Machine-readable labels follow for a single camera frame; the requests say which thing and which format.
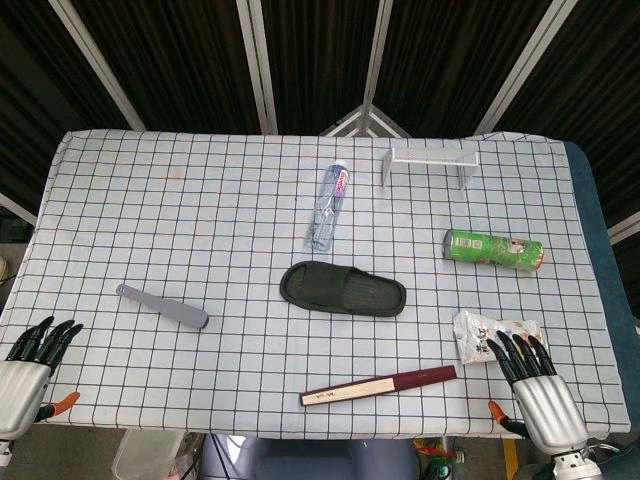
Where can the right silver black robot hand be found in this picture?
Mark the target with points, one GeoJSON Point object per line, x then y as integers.
{"type": "Point", "coordinates": [547, 405]}

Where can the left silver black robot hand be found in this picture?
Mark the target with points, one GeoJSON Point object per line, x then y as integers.
{"type": "Point", "coordinates": [22, 385]}

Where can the grey plastic handle tool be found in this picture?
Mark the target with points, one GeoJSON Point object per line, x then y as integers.
{"type": "Point", "coordinates": [170, 311]}

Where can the black slipper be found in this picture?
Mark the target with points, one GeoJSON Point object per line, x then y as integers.
{"type": "Point", "coordinates": [345, 290]}

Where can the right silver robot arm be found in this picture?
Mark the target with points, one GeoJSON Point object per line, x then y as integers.
{"type": "Point", "coordinates": [575, 465]}

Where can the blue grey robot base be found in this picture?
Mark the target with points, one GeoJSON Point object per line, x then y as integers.
{"type": "Point", "coordinates": [310, 460]}

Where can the white snack bag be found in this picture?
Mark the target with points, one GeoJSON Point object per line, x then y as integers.
{"type": "Point", "coordinates": [475, 332]}

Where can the translucent plastic container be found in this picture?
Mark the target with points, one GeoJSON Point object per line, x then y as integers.
{"type": "Point", "coordinates": [147, 455]}

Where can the green chip can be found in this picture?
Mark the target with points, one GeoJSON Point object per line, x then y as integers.
{"type": "Point", "coordinates": [492, 251]}

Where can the blue table pad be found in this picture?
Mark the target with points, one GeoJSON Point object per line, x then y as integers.
{"type": "Point", "coordinates": [600, 240]}

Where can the dark red folded fan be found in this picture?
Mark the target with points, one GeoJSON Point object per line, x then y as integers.
{"type": "Point", "coordinates": [375, 387]}

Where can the white checked tablecloth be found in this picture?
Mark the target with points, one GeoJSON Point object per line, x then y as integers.
{"type": "Point", "coordinates": [200, 225]}

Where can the white metal mesh rack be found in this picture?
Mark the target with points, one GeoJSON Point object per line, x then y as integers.
{"type": "Point", "coordinates": [430, 156]}

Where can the clear plastic water bottle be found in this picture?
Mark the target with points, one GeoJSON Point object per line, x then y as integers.
{"type": "Point", "coordinates": [327, 210]}

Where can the white partition frame post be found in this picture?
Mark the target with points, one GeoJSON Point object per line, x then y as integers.
{"type": "Point", "coordinates": [376, 55]}
{"type": "Point", "coordinates": [520, 65]}
{"type": "Point", "coordinates": [257, 65]}
{"type": "Point", "coordinates": [97, 65]}

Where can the white triangular frame foot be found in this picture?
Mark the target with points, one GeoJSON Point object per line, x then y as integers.
{"type": "Point", "coordinates": [365, 122]}

